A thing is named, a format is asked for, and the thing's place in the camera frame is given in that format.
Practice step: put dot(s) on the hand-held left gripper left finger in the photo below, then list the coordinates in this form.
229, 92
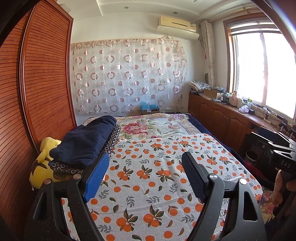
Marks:
96, 176

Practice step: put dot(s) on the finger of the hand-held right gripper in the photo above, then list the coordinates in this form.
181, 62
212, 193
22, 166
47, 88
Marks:
277, 135
261, 141

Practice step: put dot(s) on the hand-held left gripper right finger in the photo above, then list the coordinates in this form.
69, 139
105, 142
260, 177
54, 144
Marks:
194, 178

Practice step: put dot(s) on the navy printed t-shirt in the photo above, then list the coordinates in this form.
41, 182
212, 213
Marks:
85, 141

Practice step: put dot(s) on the person's right hand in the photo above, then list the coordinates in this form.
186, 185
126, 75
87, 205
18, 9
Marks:
278, 190

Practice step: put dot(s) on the waste bin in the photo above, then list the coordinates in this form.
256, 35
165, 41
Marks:
251, 156

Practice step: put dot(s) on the red cloth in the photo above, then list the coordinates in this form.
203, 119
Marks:
256, 171

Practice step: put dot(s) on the orange-fruit print bed sheet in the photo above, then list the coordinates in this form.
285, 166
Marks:
150, 173

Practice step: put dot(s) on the wooden window cabinet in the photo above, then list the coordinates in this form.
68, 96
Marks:
219, 115

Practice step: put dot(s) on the pale plastic bottle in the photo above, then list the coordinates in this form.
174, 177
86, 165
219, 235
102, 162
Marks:
234, 99

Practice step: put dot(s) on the yellow plush toy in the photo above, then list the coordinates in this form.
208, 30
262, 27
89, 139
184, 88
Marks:
40, 171

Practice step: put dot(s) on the wooden framed window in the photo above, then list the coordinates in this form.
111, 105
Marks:
259, 69

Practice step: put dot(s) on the cardboard box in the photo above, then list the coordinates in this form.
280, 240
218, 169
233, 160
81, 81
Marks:
211, 92

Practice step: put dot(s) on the stack of folded cloths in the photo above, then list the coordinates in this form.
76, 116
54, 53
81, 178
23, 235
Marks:
198, 85

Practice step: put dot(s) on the circle-patterned sheer curtain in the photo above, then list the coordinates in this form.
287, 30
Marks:
127, 76

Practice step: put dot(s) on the beige tied window curtain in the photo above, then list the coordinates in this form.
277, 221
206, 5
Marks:
208, 51

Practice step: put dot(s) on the wooden slatted wardrobe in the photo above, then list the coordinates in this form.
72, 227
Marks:
46, 81

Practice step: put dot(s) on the wall air conditioner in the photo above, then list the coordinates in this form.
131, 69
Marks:
175, 23

